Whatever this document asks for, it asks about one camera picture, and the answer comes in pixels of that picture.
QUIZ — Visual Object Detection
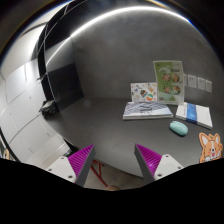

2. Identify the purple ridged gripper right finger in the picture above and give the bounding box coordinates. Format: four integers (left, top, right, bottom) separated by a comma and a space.
134, 143, 185, 186

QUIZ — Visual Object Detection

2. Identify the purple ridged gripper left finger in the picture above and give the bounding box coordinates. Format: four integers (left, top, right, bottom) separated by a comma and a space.
47, 144, 96, 187

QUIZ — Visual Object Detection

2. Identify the teal computer mouse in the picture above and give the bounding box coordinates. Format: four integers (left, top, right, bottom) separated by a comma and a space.
170, 121, 188, 136

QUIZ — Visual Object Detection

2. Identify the corgi-shaped mouse pad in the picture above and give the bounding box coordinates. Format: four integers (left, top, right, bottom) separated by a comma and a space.
199, 133, 223, 163

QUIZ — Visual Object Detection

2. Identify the grey patterned book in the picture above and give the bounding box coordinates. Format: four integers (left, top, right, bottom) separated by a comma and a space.
123, 101, 173, 120

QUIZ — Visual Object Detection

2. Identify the white book with blue band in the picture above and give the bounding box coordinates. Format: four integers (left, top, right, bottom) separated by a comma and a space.
176, 102, 213, 129

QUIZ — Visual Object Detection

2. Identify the white sticker-covered card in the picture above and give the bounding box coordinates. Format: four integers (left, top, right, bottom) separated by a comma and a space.
131, 82, 157, 102

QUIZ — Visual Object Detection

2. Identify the green menu stand card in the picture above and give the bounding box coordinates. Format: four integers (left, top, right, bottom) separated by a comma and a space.
153, 60, 185, 105

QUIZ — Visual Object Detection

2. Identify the red table leg frame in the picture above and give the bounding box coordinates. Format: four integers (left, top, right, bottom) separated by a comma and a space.
91, 160, 108, 187

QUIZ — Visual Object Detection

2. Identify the white wall socket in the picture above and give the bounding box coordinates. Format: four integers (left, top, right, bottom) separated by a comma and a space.
198, 77, 205, 90
188, 75, 197, 88
183, 74, 188, 87
206, 80, 212, 93

